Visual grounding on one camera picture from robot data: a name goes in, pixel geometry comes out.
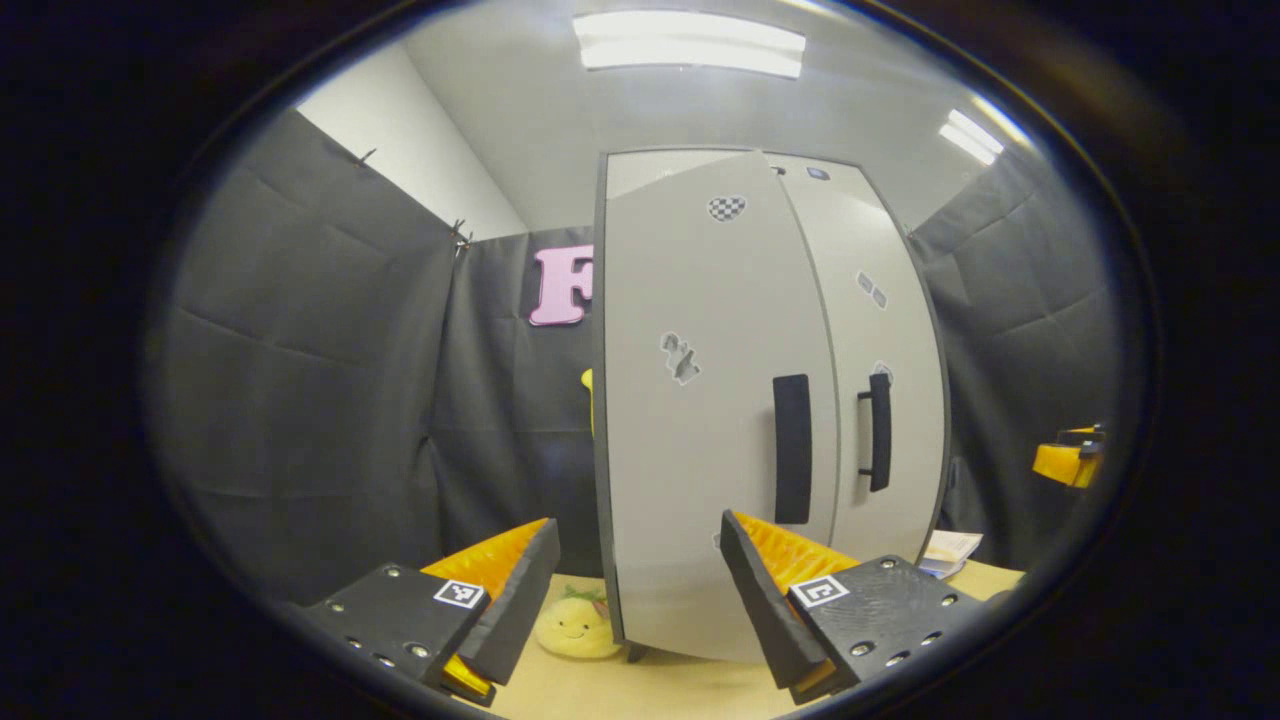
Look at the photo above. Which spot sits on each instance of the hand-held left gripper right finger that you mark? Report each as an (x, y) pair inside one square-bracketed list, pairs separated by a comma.
[(765, 595)]

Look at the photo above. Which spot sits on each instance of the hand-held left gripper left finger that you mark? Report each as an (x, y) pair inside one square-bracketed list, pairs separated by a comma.
[(515, 605)]

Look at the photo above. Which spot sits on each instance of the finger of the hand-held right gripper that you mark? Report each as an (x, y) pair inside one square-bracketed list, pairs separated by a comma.
[(1060, 465)]

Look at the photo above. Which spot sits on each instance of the white cabinet door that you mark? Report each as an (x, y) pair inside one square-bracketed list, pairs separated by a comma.
[(905, 420), (700, 450)]

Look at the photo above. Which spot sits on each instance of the white shoe cabinet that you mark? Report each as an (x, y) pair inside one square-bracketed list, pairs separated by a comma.
[(599, 400)]

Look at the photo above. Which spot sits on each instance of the white cabinet drawer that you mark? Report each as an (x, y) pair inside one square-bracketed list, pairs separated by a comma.
[(660, 170)]

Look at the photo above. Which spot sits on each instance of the yellow plush toy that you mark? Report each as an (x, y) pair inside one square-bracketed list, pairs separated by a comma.
[(575, 630)]

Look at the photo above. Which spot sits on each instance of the white paper booklet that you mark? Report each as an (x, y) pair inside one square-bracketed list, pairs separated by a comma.
[(950, 548)]

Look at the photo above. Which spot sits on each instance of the small ceiling light panel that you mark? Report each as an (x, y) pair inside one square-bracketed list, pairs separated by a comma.
[(970, 136)]

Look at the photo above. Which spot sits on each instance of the large ceiling light panel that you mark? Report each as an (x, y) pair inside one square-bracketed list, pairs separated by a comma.
[(690, 42)]

